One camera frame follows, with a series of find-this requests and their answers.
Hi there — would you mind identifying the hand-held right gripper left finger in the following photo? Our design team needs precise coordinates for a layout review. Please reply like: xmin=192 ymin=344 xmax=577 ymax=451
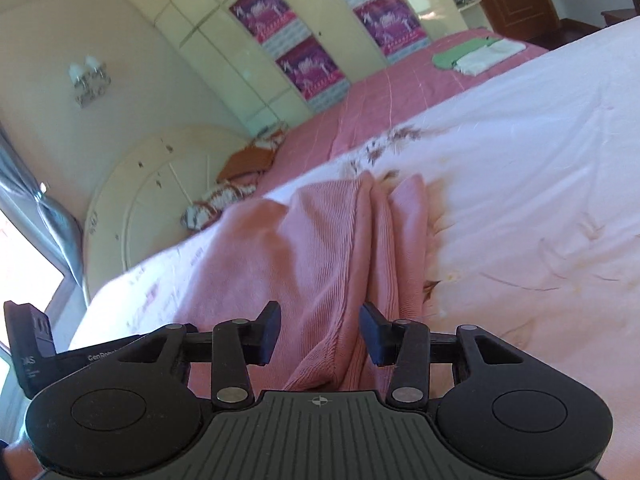
xmin=117 ymin=301 xmax=282 ymax=409

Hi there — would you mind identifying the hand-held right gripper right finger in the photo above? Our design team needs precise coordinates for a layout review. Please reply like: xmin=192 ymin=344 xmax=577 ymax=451
xmin=360 ymin=301 xmax=523 ymax=409

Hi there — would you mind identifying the pink knit sweater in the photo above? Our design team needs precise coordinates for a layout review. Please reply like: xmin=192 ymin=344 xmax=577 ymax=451
xmin=187 ymin=170 xmax=435 ymax=393

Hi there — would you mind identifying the window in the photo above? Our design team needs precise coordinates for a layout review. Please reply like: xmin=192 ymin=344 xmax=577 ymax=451
xmin=0 ymin=210 xmax=67 ymax=361

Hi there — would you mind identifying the grey curtain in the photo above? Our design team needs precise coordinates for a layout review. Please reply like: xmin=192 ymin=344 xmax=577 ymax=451
xmin=0 ymin=125 xmax=83 ymax=286

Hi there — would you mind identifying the brown patterned pillow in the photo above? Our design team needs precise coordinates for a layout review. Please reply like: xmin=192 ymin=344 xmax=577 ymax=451
xmin=250 ymin=122 xmax=289 ymax=150
xmin=181 ymin=180 xmax=258 ymax=232

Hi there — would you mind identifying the orange pillow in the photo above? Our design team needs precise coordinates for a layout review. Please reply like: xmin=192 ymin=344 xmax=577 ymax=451
xmin=217 ymin=132 xmax=286 ymax=181

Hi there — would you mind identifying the cream round headboard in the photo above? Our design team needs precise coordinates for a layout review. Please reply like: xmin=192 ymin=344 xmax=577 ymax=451
xmin=81 ymin=124 xmax=251 ymax=301

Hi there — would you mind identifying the white floral quilt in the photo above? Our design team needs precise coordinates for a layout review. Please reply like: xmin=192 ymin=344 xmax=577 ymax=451
xmin=65 ymin=7 xmax=640 ymax=480

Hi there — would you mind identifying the pink checked bedspread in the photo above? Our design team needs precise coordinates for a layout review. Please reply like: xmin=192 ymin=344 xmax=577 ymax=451
xmin=255 ymin=27 xmax=551 ymax=196

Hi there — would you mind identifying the white folded cloth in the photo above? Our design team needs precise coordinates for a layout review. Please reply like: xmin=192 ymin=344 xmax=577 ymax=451
xmin=454 ymin=40 xmax=528 ymax=77

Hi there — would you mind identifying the cream wardrobe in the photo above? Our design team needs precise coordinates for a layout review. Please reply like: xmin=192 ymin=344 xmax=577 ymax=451
xmin=111 ymin=0 xmax=471 ymax=133

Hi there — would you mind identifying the cream corner shelf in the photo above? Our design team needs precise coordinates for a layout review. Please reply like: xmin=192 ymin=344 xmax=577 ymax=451
xmin=440 ymin=0 xmax=487 ymax=31

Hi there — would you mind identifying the wooden table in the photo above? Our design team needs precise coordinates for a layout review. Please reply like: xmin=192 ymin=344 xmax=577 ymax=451
xmin=600 ymin=7 xmax=640 ymax=29

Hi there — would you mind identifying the wall lamp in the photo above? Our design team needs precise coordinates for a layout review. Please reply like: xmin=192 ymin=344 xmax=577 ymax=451
xmin=67 ymin=55 xmax=112 ymax=109

